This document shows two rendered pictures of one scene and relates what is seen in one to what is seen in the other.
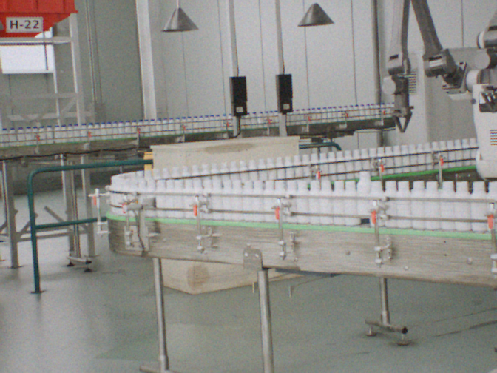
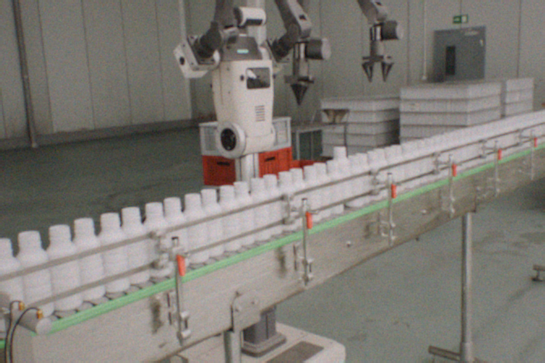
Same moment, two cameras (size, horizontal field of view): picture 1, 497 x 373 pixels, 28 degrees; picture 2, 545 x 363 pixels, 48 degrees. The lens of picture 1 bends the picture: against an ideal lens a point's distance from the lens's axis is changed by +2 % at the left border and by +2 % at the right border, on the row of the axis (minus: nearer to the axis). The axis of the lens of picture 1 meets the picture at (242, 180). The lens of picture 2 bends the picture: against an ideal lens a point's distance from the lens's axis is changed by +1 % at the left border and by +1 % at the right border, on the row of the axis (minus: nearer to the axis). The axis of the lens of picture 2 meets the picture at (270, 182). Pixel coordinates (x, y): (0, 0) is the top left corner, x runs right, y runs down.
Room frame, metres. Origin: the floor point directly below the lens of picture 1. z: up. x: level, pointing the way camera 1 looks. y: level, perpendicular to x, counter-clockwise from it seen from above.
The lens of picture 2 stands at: (3.98, 1.44, 1.45)
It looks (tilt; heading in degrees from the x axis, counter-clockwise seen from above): 10 degrees down; 269
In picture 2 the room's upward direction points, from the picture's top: 3 degrees counter-clockwise
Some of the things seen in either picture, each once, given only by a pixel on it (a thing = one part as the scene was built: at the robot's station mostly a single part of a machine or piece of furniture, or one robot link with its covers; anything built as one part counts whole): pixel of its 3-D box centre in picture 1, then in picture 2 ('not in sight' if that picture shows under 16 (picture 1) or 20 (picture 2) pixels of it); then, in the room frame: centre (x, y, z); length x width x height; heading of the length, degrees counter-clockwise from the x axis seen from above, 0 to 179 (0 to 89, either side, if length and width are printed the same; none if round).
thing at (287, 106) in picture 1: (282, 95); not in sight; (10.45, -0.48, 1.55); 0.17 x 0.15 x 0.42; 120
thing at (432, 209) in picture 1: (433, 205); (389, 170); (3.52, -0.66, 1.08); 0.06 x 0.06 x 0.17
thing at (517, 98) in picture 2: not in sight; (488, 116); (0.27, -8.22, 0.59); 1.25 x 1.03 x 1.17; 49
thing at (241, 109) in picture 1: (237, 97); not in sight; (10.17, 0.00, 1.55); 0.17 x 0.15 x 0.42; 120
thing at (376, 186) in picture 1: (377, 203); (354, 181); (3.68, -0.49, 1.08); 0.06 x 0.06 x 0.17
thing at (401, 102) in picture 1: (401, 101); (300, 70); (3.83, -0.62, 1.45); 0.10 x 0.07 x 0.07; 153
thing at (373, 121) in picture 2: not in sight; (369, 128); (2.24, -7.99, 0.50); 1.23 x 1.05 x 1.00; 46
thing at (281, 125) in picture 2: not in sight; (246, 135); (4.07, -2.96, 1.00); 0.61 x 0.41 x 0.22; 55
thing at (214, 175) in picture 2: not in sight; (248, 164); (4.06, -2.97, 0.78); 0.61 x 0.41 x 0.22; 54
